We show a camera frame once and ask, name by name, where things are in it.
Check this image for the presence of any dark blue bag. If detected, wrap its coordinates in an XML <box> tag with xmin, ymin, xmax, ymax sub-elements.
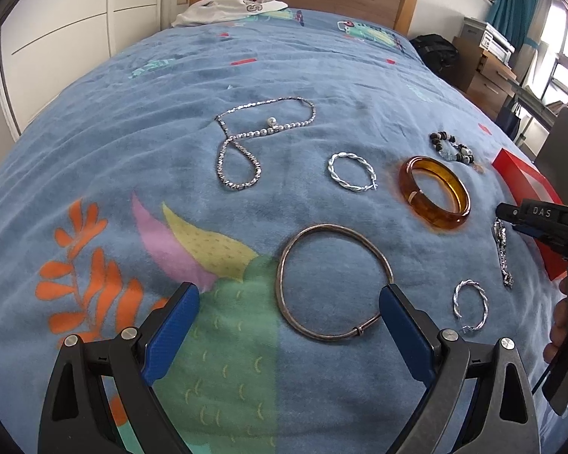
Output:
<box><xmin>497</xmin><ymin>99</ymin><xmax>526</xmax><ymax>140</ymax></box>

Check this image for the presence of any person's right hand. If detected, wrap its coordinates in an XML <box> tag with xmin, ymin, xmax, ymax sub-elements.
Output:
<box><xmin>543</xmin><ymin>278</ymin><xmax>568</xmax><ymax>365</ymax></box>

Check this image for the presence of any twisted silver hoop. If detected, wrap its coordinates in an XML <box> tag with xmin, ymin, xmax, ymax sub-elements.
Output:
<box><xmin>328</xmin><ymin>151</ymin><xmax>378</xmax><ymax>194</ymax></box>
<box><xmin>452</xmin><ymin>279</ymin><xmax>490</xmax><ymax>334</ymax></box>

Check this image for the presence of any white garment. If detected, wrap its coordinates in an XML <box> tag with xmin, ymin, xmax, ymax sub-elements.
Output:
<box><xmin>171</xmin><ymin>0</ymin><xmax>289</xmax><ymax>28</ymax></box>

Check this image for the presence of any white wardrobe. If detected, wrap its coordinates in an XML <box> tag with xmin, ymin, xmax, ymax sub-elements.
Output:
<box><xmin>0</xmin><ymin>0</ymin><xmax>190</xmax><ymax>138</ymax></box>

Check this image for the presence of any glass desk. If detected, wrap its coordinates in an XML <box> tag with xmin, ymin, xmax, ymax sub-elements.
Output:
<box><xmin>511</xmin><ymin>76</ymin><xmax>568</xmax><ymax>119</ymax></box>

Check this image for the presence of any amber resin bangle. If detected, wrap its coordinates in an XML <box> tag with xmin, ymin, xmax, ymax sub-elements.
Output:
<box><xmin>398</xmin><ymin>155</ymin><xmax>471</xmax><ymax>232</ymax></box>

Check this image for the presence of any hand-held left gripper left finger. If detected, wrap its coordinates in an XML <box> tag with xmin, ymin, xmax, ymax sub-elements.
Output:
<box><xmin>38</xmin><ymin>282</ymin><xmax>200</xmax><ymax>454</ymax></box>

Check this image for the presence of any silver chain bracelet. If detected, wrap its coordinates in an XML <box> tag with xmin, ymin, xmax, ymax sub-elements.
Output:
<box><xmin>491</xmin><ymin>218</ymin><xmax>514</xmax><ymax>290</ymax></box>

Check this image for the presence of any wooden drawer cabinet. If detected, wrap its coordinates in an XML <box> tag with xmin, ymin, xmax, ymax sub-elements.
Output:
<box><xmin>452</xmin><ymin>35</ymin><xmax>519</xmax><ymax>109</ymax></box>

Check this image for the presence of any black backpack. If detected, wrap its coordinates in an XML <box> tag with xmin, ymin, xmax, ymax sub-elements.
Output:
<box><xmin>409</xmin><ymin>34</ymin><xmax>460</xmax><ymax>76</ymax></box>

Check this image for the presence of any thin silver bangle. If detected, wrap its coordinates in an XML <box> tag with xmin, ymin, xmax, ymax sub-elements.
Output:
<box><xmin>275</xmin><ymin>223</ymin><xmax>395</xmax><ymax>341</ymax></box>

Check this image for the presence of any white printer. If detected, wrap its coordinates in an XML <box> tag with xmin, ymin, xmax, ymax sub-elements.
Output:
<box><xmin>461</xmin><ymin>16</ymin><xmax>517</xmax><ymax>62</ymax></box>

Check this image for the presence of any teal curtain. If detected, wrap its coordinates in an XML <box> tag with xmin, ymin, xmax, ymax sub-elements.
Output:
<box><xmin>490</xmin><ymin>0</ymin><xmax>554</xmax><ymax>76</ymax></box>

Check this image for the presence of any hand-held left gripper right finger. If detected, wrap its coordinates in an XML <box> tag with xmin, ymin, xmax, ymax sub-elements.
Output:
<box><xmin>379</xmin><ymin>284</ymin><xmax>543</xmax><ymax>454</ymax></box>

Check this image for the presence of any silver and pearl necklace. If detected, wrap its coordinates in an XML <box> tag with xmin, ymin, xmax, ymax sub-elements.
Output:
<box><xmin>214</xmin><ymin>97</ymin><xmax>317</xmax><ymax>192</ymax></box>

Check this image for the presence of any dark grey chair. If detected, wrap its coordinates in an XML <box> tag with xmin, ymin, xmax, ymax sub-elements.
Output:
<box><xmin>535</xmin><ymin>106</ymin><xmax>568</xmax><ymax>180</ymax></box>

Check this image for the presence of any dark beaded bracelet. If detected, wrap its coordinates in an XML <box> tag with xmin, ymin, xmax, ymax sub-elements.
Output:
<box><xmin>428</xmin><ymin>130</ymin><xmax>486</xmax><ymax>173</ymax></box>

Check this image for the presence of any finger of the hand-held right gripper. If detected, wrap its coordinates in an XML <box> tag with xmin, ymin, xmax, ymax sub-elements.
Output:
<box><xmin>513</xmin><ymin>224</ymin><xmax>568</xmax><ymax>270</ymax></box>
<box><xmin>496</xmin><ymin>197</ymin><xmax>568</xmax><ymax>237</ymax></box>

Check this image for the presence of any red jewelry box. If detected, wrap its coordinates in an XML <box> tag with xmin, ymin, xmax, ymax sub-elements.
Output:
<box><xmin>491</xmin><ymin>148</ymin><xmax>568</xmax><ymax>282</ymax></box>

